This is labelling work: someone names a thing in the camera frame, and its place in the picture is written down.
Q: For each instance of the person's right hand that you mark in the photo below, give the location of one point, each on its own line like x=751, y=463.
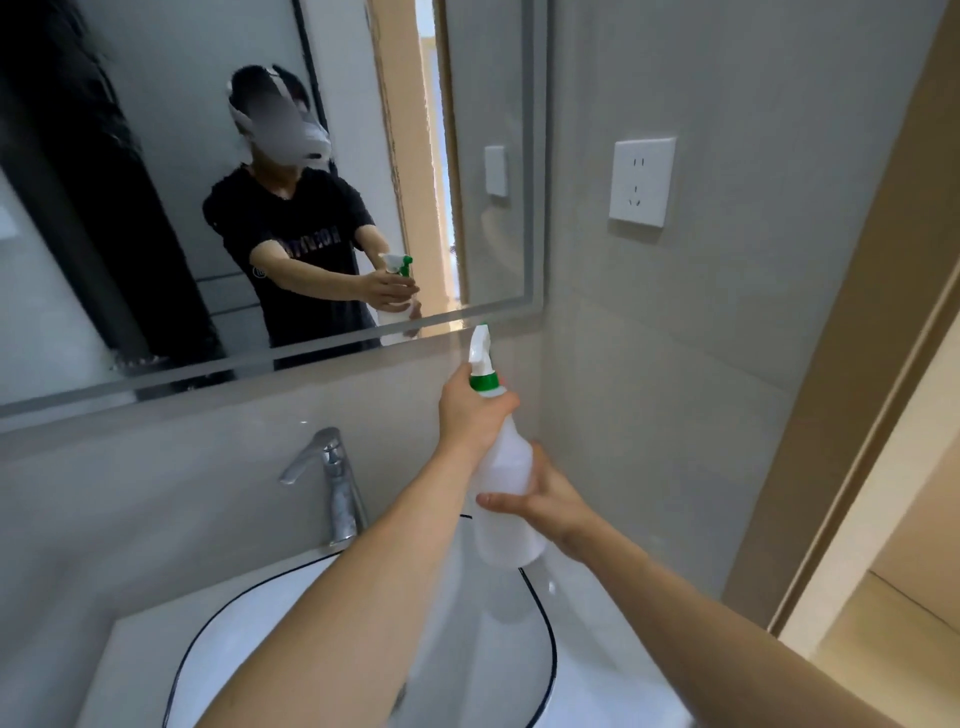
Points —
x=562, y=517

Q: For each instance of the person's left hand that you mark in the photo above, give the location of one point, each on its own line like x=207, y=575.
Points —
x=472, y=420

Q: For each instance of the white spray bottle green collar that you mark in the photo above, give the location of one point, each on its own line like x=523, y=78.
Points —
x=510, y=472

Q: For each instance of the wall mirror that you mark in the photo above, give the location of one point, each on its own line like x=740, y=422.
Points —
x=150, y=112

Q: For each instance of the person's left forearm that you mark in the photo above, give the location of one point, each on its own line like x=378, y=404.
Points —
x=345, y=622

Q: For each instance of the person's right forearm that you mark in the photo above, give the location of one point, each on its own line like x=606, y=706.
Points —
x=735, y=652

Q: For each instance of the chrome faucet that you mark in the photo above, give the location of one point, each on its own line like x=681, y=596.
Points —
x=341, y=495

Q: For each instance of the white sink basin black rim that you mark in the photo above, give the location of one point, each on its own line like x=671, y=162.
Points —
x=480, y=660

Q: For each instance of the white marble vanity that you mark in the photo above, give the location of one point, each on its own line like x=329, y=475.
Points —
x=622, y=675

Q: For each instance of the white wall socket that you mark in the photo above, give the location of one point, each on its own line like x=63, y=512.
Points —
x=642, y=182

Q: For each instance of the wooden door frame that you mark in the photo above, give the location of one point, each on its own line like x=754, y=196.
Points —
x=862, y=337

